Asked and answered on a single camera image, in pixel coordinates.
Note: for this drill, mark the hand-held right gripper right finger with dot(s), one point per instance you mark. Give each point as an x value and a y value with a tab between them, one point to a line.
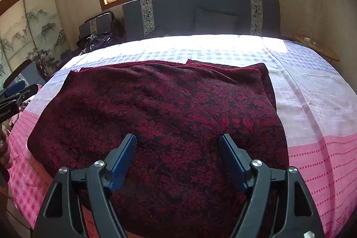
234	162

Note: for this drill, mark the folding screen with landscape painting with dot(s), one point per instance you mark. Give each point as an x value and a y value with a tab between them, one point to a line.
36	29

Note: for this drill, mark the grey square pillow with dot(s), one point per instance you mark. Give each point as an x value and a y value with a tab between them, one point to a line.
216	19

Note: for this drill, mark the dark red floral sweater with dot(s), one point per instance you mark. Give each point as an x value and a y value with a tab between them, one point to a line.
167	115

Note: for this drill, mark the person's left hand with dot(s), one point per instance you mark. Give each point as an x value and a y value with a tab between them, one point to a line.
5	150

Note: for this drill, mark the pink white checkered bedsheet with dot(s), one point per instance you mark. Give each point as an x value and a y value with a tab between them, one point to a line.
306	104

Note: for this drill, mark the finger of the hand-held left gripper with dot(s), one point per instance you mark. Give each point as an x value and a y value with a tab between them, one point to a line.
16	88
18	73

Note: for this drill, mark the round wooden side table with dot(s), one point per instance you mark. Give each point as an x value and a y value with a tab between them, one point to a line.
320	48

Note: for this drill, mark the grey headboard with patterned bands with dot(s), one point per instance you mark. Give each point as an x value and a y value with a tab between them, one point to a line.
173	15

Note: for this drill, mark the armchair with grey cushion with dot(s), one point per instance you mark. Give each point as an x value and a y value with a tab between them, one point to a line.
97	23

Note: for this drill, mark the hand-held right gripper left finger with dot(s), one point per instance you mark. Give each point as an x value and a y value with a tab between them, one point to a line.
124	160

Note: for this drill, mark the dark clothes pile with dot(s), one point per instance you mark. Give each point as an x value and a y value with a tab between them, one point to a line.
97	42

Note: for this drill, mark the chair with blue cushion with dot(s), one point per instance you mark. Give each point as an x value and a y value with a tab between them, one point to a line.
36	73

